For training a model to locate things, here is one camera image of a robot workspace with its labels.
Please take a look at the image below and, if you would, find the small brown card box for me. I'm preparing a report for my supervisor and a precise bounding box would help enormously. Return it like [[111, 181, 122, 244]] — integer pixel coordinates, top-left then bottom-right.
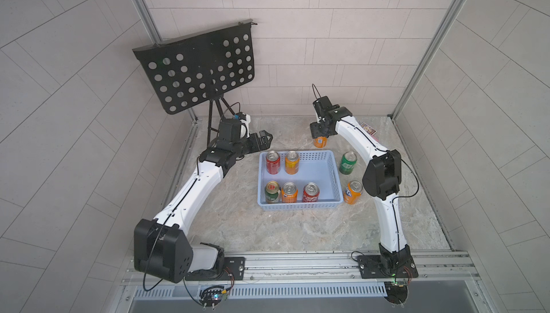
[[360, 123, 377, 136]]

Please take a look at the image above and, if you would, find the black perforated music stand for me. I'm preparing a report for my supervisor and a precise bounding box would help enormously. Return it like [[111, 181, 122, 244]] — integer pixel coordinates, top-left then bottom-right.
[[132, 19, 257, 142]]

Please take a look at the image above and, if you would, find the right round circuit board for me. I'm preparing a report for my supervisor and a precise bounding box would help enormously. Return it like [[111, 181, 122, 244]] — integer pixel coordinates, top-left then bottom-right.
[[384, 282, 408, 307]]

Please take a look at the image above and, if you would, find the red can front row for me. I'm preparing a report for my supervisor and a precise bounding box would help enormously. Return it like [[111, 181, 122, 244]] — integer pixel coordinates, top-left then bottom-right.
[[302, 183, 320, 203]]

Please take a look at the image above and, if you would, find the green Sprite can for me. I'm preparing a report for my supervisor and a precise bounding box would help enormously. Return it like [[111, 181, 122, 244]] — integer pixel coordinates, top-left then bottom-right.
[[339, 151, 358, 175]]

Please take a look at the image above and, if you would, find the round circuit board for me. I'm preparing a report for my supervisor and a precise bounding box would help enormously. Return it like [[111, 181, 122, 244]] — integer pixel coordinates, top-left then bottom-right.
[[199, 285, 229, 310], [384, 282, 408, 307]]

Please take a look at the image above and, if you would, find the aluminium front rail frame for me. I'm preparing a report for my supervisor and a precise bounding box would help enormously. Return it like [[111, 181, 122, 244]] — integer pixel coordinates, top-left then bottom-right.
[[109, 250, 496, 312]]

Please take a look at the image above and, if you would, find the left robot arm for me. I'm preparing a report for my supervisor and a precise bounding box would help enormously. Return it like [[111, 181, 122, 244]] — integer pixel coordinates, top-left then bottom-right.
[[134, 131, 273, 284]]

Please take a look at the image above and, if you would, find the red cola can back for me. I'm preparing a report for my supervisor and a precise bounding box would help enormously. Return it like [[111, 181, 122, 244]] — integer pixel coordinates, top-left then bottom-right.
[[266, 151, 281, 175]]

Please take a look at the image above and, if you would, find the green and red can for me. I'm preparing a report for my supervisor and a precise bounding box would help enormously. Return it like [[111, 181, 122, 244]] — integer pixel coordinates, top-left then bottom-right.
[[264, 181, 281, 204]]

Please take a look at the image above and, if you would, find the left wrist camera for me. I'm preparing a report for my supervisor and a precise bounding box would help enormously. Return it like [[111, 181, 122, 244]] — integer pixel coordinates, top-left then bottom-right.
[[216, 113, 252, 150]]

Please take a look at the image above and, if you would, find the orange can front row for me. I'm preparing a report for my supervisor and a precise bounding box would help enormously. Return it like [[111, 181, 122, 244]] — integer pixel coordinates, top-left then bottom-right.
[[282, 182, 298, 204]]

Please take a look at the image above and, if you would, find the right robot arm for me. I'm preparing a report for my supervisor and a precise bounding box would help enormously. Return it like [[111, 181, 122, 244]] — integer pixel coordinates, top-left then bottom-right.
[[310, 97, 412, 274]]

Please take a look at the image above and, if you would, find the lavender perforated plastic basket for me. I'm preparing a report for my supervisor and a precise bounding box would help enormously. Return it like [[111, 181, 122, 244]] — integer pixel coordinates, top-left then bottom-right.
[[257, 151, 343, 211]]

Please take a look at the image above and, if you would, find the orange soda can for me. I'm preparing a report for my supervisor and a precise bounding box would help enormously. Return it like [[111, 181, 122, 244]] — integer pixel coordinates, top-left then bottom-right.
[[284, 151, 300, 175], [313, 136, 327, 148]]

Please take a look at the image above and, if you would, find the orange Fanta can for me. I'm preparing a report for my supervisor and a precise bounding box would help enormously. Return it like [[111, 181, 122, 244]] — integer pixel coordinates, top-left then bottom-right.
[[344, 181, 363, 205]]

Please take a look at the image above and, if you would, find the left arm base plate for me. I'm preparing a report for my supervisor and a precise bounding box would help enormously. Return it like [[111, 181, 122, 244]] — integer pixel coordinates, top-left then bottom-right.
[[185, 257, 246, 281]]

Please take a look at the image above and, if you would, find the left round circuit board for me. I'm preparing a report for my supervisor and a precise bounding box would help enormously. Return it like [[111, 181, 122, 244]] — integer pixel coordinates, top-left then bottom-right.
[[199, 285, 229, 310]]

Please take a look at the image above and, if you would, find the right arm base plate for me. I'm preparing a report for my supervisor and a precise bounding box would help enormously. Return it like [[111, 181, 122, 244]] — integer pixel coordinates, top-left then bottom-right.
[[354, 254, 419, 281]]

